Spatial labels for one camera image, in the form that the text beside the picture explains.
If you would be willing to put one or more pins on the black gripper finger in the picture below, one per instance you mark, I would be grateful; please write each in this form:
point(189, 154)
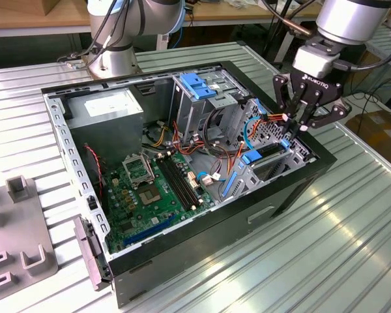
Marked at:
point(332, 114)
point(281, 94)

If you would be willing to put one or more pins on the silver universal robots arm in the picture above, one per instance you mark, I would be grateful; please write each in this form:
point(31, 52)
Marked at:
point(348, 19)

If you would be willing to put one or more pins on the grey perforated disk bay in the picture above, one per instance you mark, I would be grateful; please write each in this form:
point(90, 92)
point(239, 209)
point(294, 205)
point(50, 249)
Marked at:
point(247, 182)

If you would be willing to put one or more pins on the large brown cardboard box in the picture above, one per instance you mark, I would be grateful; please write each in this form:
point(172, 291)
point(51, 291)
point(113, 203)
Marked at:
point(378, 130)

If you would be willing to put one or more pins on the blue plastic drive latch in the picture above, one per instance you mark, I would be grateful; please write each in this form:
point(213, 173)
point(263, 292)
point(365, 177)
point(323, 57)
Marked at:
point(195, 86)

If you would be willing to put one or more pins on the wooden desk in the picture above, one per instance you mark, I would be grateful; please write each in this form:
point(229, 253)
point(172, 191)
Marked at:
point(234, 13)

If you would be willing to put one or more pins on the grey optical drive cage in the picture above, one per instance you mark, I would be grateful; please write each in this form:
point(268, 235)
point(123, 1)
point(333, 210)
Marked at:
point(185, 114)

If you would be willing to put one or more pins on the black RAM slot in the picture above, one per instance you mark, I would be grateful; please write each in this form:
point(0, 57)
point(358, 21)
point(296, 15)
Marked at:
point(186, 179)
point(182, 181)
point(173, 184)
point(178, 183)

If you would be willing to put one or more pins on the CPU socket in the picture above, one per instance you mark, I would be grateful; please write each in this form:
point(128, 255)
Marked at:
point(150, 195)

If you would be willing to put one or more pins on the black open PC case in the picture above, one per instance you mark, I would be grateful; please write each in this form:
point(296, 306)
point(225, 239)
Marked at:
point(198, 241)

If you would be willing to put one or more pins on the grey power supply unit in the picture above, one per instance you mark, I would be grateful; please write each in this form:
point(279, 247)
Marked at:
point(110, 130)

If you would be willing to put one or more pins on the green motherboard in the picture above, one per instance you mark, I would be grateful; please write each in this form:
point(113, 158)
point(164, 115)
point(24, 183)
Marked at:
point(150, 221)

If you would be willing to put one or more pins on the blue expansion slot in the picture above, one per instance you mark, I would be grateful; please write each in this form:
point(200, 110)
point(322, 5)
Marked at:
point(150, 229)

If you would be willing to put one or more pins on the grey plastic case bezel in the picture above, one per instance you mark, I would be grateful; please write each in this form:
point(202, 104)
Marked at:
point(88, 254)

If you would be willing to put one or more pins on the grey parts rack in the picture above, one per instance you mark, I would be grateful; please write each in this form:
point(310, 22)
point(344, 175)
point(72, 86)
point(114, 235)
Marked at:
point(16, 234)

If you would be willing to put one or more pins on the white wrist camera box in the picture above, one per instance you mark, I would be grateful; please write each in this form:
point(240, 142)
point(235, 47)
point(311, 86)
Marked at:
point(312, 62)

